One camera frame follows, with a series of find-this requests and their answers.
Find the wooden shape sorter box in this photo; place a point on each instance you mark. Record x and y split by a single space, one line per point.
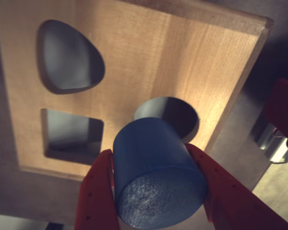
158 60

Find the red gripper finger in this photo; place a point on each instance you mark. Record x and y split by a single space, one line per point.
230 203
96 191

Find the blue cylinder block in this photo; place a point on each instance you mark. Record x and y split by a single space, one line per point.
153 155

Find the aluminium profile rail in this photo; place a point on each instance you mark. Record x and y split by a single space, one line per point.
266 143

